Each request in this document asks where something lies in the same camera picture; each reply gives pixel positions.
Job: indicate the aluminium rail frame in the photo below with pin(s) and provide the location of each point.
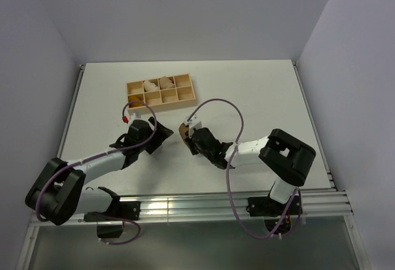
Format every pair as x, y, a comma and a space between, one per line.
234, 98

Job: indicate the wooden compartment tray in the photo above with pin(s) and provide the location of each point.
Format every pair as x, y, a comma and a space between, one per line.
181, 96

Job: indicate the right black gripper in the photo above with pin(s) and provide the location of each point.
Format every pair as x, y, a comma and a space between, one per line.
190, 140

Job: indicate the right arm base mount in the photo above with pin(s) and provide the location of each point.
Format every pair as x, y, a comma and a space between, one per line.
263, 206

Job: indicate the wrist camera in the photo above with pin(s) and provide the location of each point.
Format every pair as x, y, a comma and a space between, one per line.
129, 120
193, 123

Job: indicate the beige rolled sock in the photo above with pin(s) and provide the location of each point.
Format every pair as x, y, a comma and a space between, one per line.
150, 86
166, 83

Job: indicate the beige rolled sock right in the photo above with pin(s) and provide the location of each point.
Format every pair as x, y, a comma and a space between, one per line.
166, 83

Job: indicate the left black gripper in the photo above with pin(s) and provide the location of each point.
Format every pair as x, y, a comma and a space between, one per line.
158, 137

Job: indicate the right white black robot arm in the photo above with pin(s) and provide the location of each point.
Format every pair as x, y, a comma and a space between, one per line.
289, 158

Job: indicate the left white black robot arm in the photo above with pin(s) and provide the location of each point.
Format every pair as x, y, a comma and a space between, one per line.
61, 190

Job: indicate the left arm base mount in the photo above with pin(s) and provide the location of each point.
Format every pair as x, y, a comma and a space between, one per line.
102, 204

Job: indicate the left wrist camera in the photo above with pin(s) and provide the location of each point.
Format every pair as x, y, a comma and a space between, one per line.
129, 120

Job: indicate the brown sock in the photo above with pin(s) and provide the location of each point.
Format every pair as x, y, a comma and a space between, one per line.
184, 133

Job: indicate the beige rolled sock left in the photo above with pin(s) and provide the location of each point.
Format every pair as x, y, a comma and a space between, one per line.
150, 86

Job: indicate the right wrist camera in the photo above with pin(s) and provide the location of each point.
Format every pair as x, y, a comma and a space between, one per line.
193, 123

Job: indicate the mustard yellow sock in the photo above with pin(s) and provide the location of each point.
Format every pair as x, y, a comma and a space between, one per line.
135, 101

